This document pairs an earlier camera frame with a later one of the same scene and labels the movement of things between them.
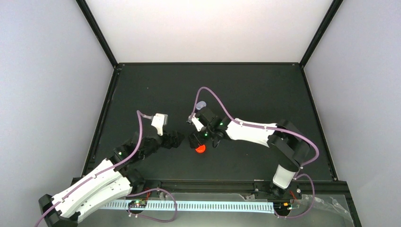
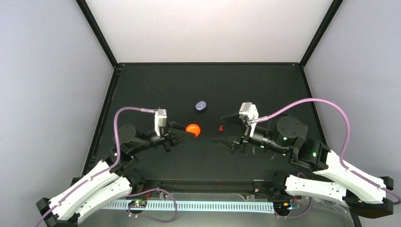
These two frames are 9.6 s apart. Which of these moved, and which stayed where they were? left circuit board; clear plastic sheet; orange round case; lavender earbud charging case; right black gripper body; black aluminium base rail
Moved: orange round case; right black gripper body
Stayed: clear plastic sheet; lavender earbud charging case; left circuit board; black aluminium base rail
